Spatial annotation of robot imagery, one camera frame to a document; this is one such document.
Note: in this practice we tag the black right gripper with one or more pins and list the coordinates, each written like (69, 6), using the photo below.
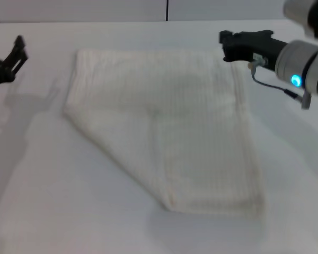
(262, 47)

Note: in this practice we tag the cream ribbed towel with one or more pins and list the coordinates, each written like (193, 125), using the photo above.
(153, 127)

